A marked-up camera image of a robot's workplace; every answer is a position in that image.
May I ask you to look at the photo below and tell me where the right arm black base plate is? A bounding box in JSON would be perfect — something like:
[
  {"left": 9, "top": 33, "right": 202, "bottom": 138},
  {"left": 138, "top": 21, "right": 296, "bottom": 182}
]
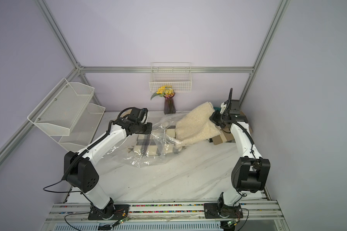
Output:
[{"left": 203, "top": 203, "right": 243, "bottom": 218}]

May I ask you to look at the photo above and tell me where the aluminium mounting rail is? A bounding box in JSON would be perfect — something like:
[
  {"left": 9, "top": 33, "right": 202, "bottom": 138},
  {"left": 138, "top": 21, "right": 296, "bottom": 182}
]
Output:
[{"left": 45, "top": 200, "right": 285, "bottom": 223}]

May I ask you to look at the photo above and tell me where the clear plastic vacuum bag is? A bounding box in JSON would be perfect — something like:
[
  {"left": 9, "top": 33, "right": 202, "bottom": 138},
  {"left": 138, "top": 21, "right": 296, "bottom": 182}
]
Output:
[{"left": 104, "top": 112, "right": 188, "bottom": 168}]

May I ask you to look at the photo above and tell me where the cream fuzzy scarf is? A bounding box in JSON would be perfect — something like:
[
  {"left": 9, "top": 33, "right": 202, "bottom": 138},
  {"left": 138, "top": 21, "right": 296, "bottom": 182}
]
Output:
[{"left": 175, "top": 102, "right": 220, "bottom": 147}]

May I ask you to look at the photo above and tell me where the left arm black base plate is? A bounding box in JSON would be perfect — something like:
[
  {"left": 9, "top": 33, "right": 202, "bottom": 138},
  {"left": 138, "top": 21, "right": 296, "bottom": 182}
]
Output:
[{"left": 88, "top": 204, "right": 130, "bottom": 220}]

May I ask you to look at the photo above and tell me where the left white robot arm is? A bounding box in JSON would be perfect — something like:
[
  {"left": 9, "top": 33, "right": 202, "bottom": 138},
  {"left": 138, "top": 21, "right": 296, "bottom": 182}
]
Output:
[{"left": 58, "top": 107, "right": 152, "bottom": 216}]

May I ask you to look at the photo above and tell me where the cream navy striped scarf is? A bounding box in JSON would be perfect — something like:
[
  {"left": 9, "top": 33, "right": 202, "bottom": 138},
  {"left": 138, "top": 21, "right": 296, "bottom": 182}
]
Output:
[{"left": 132, "top": 125, "right": 185, "bottom": 157}]

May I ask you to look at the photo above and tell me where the dark purple glass vase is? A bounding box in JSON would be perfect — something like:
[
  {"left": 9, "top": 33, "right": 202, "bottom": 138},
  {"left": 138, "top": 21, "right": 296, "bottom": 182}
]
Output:
[{"left": 163, "top": 96, "right": 176, "bottom": 115}]

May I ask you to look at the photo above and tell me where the brown beige plaid scarf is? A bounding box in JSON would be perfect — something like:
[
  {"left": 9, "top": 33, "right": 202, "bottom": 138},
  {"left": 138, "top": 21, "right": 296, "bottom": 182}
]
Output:
[{"left": 210, "top": 112, "right": 254, "bottom": 145}]

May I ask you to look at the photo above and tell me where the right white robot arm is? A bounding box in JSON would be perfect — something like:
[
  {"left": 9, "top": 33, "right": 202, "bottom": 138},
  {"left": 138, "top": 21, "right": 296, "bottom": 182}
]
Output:
[{"left": 210, "top": 89, "right": 271, "bottom": 211}]

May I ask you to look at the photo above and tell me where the white wire wall basket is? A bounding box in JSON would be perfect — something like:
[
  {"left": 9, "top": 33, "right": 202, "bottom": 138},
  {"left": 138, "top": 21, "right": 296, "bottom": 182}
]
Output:
[{"left": 149, "top": 62, "right": 192, "bottom": 93}]

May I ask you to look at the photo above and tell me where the yellow flower bouquet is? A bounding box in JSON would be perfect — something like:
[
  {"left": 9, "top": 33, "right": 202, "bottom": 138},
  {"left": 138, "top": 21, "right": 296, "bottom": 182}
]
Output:
[{"left": 150, "top": 85, "right": 175, "bottom": 100}]

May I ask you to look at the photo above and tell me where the white mesh two-tier shelf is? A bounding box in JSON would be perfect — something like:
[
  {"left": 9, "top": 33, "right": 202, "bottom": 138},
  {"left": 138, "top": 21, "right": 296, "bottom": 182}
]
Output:
[{"left": 28, "top": 79, "right": 105, "bottom": 152}]

